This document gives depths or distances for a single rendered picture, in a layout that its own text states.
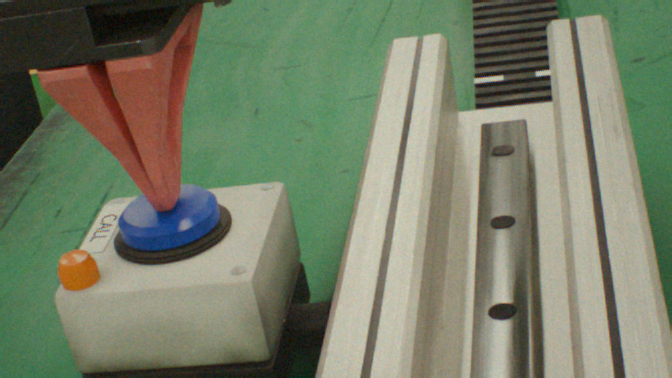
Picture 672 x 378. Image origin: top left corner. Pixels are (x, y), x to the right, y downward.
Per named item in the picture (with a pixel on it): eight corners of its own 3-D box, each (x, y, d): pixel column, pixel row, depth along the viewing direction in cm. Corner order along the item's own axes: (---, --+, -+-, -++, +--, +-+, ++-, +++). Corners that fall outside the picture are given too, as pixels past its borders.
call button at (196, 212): (142, 226, 52) (130, 184, 51) (234, 217, 52) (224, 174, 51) (116, 277, 49) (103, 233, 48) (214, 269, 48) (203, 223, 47)
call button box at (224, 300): (140, 311, 57) (105, 189, 54) (350, 294, 55) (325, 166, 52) (91, 422, 50) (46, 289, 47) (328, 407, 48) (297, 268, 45)
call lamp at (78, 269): (69, 271, 49) (60, 245, 48) (105, 268, 48) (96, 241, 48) (57, 292, 47) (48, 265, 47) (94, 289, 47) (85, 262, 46)
